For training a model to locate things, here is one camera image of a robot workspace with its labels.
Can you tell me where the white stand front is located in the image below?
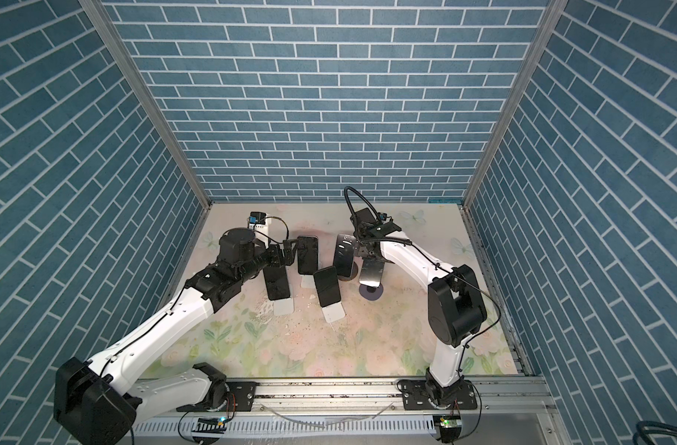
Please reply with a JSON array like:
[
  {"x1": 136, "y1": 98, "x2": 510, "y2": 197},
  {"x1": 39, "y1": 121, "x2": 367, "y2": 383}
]
[{"x1": 322, "y1": 302, "x2": 346, "y2": 324}]

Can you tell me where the white stand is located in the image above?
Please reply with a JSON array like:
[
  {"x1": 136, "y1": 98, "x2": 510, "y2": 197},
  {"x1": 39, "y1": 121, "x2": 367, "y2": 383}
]
[
  {"x1": 322, "y1": 302, "x2": 346, "y2": 324},
  {"x1": 301, "y1": 276, "x2": 316, "y2": 289},
  {"x1": 273, "y1": 298, "x2": 294, "y2": 316}
]

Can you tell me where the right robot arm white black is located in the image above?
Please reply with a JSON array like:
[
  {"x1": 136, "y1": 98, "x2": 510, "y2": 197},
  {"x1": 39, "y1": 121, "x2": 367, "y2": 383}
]
[{"x1": 351, "y1": 208, "x2": 488, "y2": 408}]

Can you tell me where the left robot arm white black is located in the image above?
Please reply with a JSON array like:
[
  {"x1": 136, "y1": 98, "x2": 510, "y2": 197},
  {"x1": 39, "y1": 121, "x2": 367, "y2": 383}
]
[{"x1": 53, "y1": 227, "x2": 297, "y2": 444}]

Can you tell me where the phone on dark round stand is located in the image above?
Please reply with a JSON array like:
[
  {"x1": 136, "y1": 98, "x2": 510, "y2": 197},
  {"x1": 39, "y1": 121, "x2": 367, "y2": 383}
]
[{"x1": 333, "y1": 234, "x2": 355, "y2": 281}]

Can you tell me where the dark round phone stand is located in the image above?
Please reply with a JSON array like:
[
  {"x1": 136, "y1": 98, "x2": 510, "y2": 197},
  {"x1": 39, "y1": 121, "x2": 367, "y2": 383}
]
[{"x1": 342, "y1": 263, "x2": 359, "y2": 281}]

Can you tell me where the white stand back centre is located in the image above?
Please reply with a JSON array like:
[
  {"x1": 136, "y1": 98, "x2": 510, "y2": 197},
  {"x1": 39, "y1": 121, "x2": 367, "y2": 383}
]
[{"x1": 301, "y1": 276, "x2": 316, "y2": 289}]

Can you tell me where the white stand left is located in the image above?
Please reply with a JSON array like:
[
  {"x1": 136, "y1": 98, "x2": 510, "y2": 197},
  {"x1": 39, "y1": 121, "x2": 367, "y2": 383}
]
[{"x1": 273, "y1": 298, "x2": 294, "y2": 316}]

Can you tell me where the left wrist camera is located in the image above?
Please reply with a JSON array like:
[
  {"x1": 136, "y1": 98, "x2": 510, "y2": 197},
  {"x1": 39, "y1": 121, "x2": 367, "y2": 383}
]
[{"x1": 248, "y1": 211, "x2": 269, "y2": 235}]

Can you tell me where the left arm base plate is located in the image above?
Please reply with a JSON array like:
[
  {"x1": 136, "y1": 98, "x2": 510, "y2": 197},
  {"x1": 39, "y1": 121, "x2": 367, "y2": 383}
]
[{"x1": 176, "y1": 381, "x2": 258, "y2": 413}]

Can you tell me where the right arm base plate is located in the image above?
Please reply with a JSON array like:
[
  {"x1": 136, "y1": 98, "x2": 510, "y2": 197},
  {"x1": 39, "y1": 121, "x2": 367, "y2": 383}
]
[{"x1": 396, "y1": 379, "x2": 479, "y2": 411}]

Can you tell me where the white slotted cable duct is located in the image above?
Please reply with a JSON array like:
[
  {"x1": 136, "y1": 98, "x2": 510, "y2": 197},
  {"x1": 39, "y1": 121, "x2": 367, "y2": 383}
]
[{"x1": 134, "y1": 413, "x2": 436, "y2": 439}]

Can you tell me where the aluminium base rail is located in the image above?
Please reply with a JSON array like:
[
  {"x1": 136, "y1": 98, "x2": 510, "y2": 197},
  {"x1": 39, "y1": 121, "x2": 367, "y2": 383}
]
[{"x1": 136, "y1": 376, "x2": 570, "y2": 444}]

